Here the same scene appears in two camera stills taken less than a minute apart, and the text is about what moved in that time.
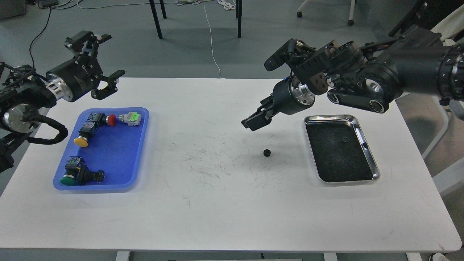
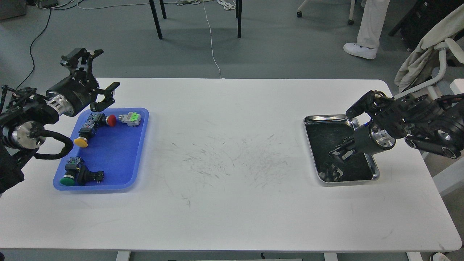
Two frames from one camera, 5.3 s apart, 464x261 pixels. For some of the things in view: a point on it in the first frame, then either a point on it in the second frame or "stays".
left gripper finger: (87, 40) → (79, 58)
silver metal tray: (340, 152) stays
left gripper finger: (100, 94) → (108, 92)
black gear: (266, 152) → (329, 176)
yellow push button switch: (85, 133) stays
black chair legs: (239, 7) stays
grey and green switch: (132, 118) stays
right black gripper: (309, 78) → (388, 112)
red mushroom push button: (100, 119) stays
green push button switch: (77, 173) stays
